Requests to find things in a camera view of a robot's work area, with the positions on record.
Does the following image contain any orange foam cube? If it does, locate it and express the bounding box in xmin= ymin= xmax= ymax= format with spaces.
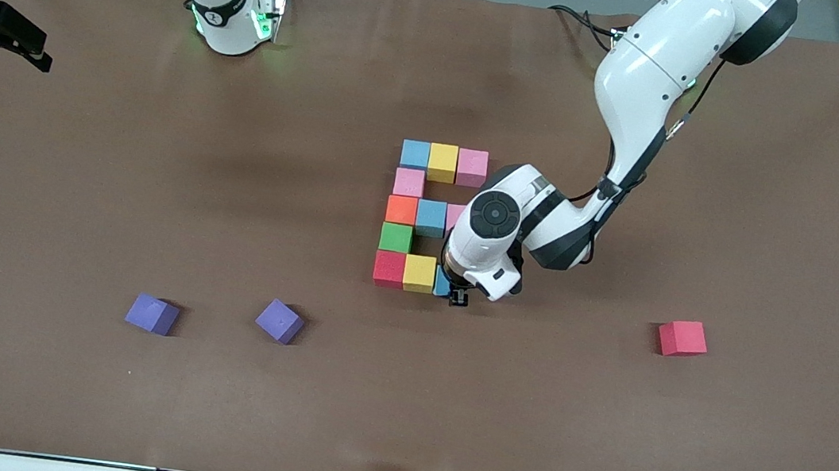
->
xmin=385 ymin=194 xmax=420 ymax=227

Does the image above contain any pink foam cube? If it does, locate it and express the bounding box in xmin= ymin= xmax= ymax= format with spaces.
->
xmin=444 ymin=203 xmax=469 ymax=235
xmin=454 ymin=148 xmax=491 ymax=190
xmin=392 ymin=166 xmax=427 ymax=199

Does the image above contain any purple foam cube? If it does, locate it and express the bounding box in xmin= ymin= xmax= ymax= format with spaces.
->
xmin=123 ymin=291 xmax=183 ymax=338
xmin=252 ymin=296 xmax=308 ymax=347

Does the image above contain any brown table mat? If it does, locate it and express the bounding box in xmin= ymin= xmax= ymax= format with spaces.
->
xmin=0 ymin=0 xmax=839 ymax=471

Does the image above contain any red foam cube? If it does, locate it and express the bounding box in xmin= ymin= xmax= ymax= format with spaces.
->
xmin=372 ymin=250 xmax=408 ymax=290
xmin=655 ymin=317 xmax=711 ymax=361

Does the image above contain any yellow foam cube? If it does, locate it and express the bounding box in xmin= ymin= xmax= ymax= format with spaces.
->
xmin=401 ymin=254 xmax=438 ymax=295
xmin=425 ymin=141 xmax=461 ymax=186

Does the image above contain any right arm base connector panel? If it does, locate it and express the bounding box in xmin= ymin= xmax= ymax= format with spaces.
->
xmin=263 ymin=0 xmax=290 ymax=45

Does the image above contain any green foam cube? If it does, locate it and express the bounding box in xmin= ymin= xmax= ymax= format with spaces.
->
xmin=377 ymin=222 xmax=416 ymax=256

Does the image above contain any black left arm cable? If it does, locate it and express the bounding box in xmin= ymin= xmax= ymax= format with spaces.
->
xmin=567 ymin=131 xmax=618 ymax=208

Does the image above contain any black left base cable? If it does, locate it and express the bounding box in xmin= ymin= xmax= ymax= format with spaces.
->
xmin=543 ymin=3 xmax=624 ymax=52

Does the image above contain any light blue foam cube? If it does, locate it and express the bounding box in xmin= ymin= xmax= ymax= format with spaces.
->
xmin=399 ymin=138 xmax=432 ymax=172
xmin=414 ymin=199 xmax=449 ymax=239
xmin=432 ymin=264 xmax=456 ymax=299

